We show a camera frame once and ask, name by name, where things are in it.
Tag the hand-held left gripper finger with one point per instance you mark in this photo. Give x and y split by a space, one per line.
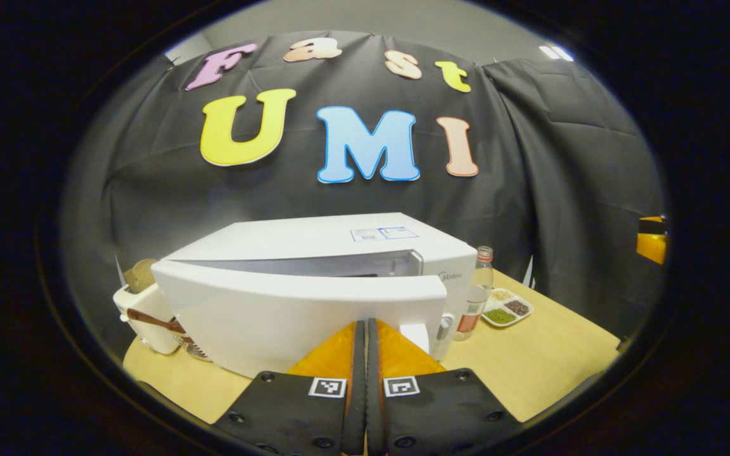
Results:
357 405
373 405

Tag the brown bread slice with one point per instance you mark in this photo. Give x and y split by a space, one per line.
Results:
140 275

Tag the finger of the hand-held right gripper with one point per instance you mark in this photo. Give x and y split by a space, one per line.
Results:
651 244

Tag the white divided dish of beans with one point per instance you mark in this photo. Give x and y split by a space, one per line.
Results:
507 310

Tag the white toaster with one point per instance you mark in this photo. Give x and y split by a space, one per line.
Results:
149 335

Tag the small ceiling light panel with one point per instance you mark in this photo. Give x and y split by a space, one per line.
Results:
556 52

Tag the white microwave oven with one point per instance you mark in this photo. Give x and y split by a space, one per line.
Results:
276 316

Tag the clear bottle with red label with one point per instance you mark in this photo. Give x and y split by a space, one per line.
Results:
480 272

